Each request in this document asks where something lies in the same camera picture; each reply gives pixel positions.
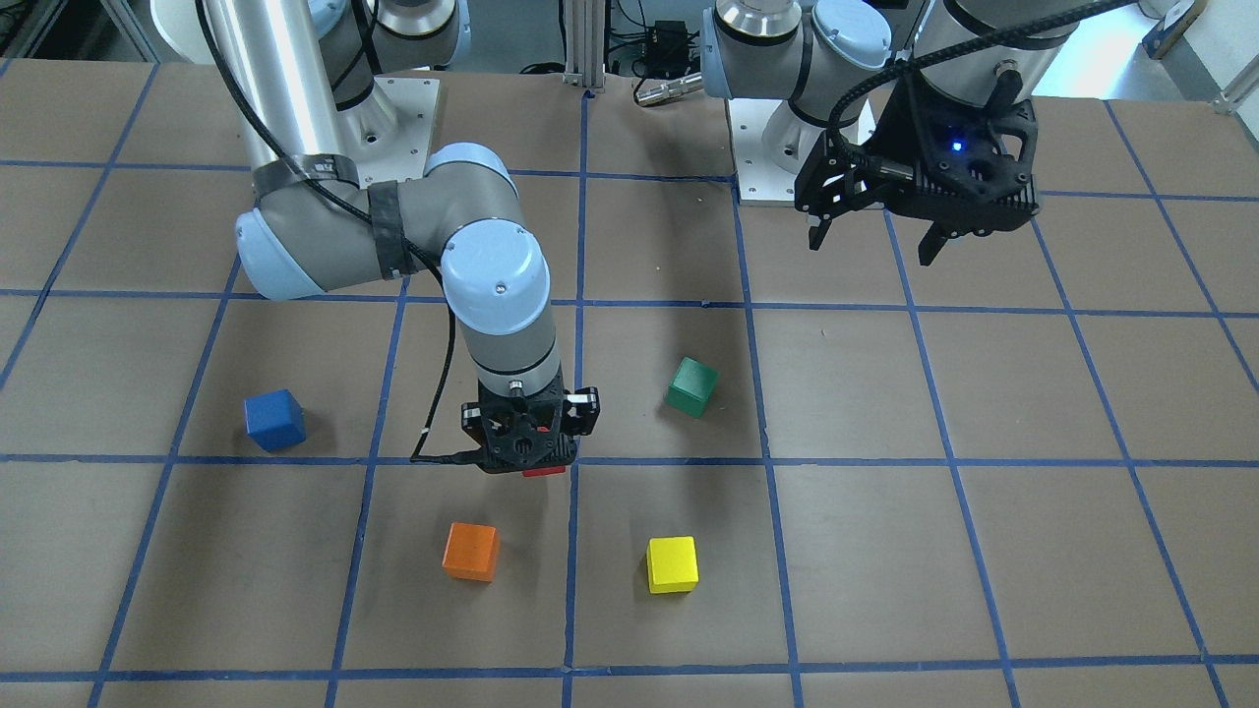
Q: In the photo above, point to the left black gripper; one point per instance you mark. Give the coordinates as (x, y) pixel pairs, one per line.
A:
(897, 138)

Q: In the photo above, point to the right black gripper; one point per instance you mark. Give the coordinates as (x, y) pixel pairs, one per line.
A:
(586, 410)

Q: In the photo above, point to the red wooden block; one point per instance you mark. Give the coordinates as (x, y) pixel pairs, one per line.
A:
(543, 472)

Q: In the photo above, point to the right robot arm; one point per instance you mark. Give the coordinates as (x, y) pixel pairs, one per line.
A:
(343, 200)

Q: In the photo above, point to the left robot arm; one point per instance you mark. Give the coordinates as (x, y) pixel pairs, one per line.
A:
(837, 62)

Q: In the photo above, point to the orange wooden block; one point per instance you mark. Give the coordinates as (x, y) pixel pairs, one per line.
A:
(472, 552)

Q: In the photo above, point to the green wooden block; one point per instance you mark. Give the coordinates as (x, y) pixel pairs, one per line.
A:
(691, 388)

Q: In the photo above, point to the yellow wooden block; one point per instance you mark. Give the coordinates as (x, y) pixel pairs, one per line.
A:
(672, 564)

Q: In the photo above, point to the blue wooden block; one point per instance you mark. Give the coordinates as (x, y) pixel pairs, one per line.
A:
(274, 420)

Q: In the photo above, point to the silver cylinder connector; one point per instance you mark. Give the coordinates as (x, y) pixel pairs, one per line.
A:
(674, 89)

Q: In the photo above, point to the black electronics box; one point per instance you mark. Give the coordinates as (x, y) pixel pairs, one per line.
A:
(667, 49)

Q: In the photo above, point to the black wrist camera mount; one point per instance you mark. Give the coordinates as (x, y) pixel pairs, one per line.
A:
(510, 437)

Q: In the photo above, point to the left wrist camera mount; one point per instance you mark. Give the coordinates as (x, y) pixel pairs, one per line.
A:
(1011, 131)

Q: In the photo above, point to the aluminium frame post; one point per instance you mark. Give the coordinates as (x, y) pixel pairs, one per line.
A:
(585, 38)

